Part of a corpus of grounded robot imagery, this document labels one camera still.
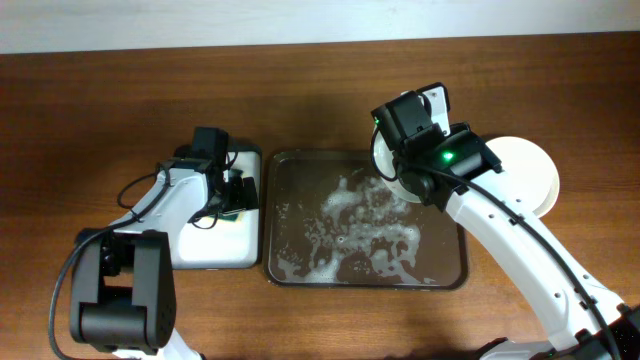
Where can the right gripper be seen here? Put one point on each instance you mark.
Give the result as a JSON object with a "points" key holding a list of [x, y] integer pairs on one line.
{"points": [[400, 121]]}

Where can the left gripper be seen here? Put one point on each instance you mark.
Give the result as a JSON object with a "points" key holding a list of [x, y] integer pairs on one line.
{"points": [[240, 195]]}

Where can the pale green plate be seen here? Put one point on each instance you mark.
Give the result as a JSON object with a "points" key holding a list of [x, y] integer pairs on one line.
{"points": [[382, 160]]}

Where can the cream plate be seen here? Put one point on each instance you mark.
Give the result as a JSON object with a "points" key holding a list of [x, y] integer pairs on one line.
{"points": [[534, 171]]}

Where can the green and yellow sponge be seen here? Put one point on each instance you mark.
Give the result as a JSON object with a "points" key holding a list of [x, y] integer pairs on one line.
{"points": [[231, 215]]}

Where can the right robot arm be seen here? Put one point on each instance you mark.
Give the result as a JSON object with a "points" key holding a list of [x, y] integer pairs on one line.
{"points": [[423, 158]]}

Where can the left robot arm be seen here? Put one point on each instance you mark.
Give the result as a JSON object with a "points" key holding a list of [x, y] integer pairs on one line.
{"points": [[123, 299]]}

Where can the small soapy water tray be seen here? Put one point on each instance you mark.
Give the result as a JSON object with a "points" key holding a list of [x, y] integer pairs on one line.
{"points": [[216, 244]]}

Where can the large brown plastic tray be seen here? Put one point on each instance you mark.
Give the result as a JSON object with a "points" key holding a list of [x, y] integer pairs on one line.
{"points": [[332, 222]]}

